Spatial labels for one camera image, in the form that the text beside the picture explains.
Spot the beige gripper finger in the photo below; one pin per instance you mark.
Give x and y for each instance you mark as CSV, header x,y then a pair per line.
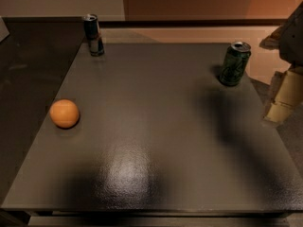
x,y
285,94

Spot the redbull can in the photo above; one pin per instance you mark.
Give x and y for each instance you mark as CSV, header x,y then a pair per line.
x,y
93,35

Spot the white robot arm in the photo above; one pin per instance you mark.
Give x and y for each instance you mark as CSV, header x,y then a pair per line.
x,y
288,39

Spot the green soda can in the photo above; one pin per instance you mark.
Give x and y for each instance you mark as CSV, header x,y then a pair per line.
x,y
234,64

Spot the orange ball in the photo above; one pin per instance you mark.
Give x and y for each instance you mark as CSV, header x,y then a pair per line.
x,y
64,113

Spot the grey object at left edge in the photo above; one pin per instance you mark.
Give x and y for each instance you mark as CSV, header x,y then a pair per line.
x,y
3,30

